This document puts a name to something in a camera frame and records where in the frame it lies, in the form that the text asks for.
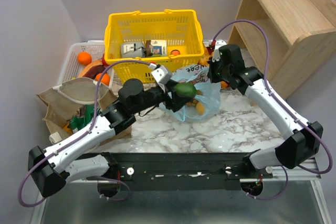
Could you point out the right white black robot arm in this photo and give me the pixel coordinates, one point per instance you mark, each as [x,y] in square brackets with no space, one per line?
[300,136]

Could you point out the longan bunch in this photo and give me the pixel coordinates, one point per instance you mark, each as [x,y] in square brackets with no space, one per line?
[194,102]

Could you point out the golden bread roll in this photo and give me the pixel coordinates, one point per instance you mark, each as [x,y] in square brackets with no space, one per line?
[200,108]

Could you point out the red apple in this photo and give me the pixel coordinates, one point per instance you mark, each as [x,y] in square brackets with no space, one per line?
[104,61]

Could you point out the green mango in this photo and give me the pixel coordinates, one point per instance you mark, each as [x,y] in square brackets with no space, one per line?
[185,89]

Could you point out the orange yellow snack bag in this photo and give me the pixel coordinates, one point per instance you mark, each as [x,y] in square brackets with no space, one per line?
[68,129]

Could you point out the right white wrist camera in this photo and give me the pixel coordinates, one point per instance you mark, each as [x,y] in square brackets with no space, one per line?
[216,45]

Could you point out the white perforated plastic tray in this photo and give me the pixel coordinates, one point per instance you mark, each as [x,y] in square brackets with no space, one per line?
[72,68]

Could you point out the brown jute tote bag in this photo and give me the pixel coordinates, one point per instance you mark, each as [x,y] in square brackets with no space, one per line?
[63,102]

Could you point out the grey white box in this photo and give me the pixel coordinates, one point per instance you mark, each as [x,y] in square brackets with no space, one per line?
[132,49]

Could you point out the orange fruit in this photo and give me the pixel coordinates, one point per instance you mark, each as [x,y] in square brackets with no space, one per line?
[84,58]

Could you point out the dark purple fruit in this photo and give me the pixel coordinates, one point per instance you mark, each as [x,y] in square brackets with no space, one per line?
[94,71]

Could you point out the small orange tangerine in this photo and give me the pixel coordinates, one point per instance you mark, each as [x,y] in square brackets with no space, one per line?
[105,78]

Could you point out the blue cartoon plastic bag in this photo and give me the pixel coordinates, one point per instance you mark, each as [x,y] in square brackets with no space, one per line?
[208,99]

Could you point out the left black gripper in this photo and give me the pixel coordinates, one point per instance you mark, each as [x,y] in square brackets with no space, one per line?
[170,94]

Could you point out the yellow plastic shopping basket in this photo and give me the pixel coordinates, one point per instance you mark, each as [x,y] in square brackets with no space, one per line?
[172,38]

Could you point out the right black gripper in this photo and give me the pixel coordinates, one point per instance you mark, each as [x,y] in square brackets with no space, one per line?
[213,71]

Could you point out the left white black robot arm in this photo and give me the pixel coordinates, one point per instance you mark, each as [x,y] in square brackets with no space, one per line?
[49,168]

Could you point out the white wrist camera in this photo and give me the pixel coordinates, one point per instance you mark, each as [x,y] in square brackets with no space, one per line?
[160,73]
[216,45]

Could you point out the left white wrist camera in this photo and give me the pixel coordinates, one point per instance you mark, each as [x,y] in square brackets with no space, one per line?
[160,73]

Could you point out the orange pastry bread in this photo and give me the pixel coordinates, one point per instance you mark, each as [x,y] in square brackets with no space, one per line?
[206,57]

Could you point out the green snack bag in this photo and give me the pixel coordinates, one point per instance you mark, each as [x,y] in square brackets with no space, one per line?
[81,118]

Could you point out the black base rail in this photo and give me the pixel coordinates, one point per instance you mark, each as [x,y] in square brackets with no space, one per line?
[179,171]

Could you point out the wooden shelf unit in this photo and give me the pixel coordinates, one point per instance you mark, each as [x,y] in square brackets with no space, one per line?
[290,39]

